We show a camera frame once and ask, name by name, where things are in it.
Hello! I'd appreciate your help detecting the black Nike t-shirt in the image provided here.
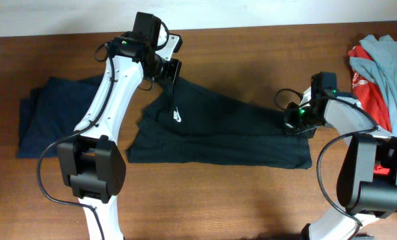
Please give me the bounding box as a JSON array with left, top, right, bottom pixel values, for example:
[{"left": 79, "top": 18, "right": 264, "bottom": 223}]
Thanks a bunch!
[{"left": 126, "top": 78, "right": 312, "bottom": 169}]

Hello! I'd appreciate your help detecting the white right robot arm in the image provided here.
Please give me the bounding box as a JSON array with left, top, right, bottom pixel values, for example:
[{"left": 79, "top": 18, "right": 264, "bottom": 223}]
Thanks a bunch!
[{"left": 284, "top": 87, "right": 397, "bottom": 239}]

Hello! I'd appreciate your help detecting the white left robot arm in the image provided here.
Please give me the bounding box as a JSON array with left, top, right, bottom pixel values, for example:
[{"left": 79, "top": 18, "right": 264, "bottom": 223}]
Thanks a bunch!
[{"left": 57, "top": 34, "right": 182, "bottom": 239}]

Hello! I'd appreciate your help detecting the red sports shirt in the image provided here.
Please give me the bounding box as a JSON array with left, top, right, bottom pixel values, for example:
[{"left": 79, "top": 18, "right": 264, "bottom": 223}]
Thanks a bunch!
[{"left": 347, "top": 45, "right": 394, "bottom": 134}]

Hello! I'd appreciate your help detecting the grey-blue shirt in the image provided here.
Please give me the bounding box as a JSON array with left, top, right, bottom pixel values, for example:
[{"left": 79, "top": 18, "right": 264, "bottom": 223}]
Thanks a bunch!
[{"left": 350, "top": 35, "right": 397, "bottom": 137}]

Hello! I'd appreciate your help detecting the folded navy blue garment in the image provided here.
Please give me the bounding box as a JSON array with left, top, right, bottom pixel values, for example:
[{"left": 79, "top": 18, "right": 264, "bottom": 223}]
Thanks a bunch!
[{"left": 17, "top": 75, "right": 103, "bottom": 159}]

